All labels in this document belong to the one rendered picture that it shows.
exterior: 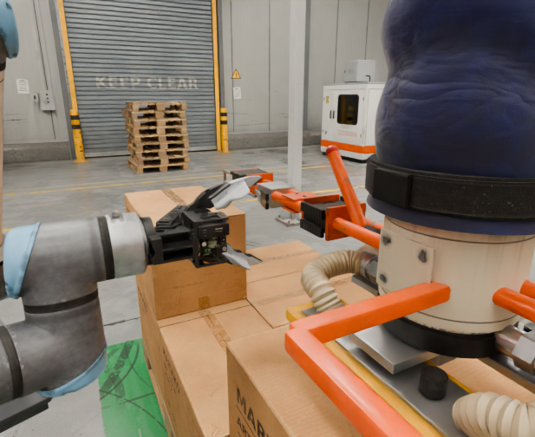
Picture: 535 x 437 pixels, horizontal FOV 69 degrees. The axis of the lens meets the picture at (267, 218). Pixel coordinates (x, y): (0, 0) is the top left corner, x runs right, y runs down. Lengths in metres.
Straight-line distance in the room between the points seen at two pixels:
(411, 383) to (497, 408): 0.11
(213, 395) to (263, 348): 0.54
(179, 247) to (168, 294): 1.09
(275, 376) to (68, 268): 0.38
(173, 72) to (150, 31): 1.01
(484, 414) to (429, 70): 0.32
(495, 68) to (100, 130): 10.04
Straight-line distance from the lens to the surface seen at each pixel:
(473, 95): 0.41
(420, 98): 0.43
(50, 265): 0.55
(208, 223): 0.58
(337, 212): 0.68
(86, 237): 0.55
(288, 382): 0.71
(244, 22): 11.39
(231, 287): 1.73
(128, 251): 0.55
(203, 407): 1.28
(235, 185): 0.63
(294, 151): 4.40
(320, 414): 0.67
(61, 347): 0.57
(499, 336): 0.53
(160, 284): 1.62
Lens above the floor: 1.41
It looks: 17 degrees down
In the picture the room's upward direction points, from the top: straight up
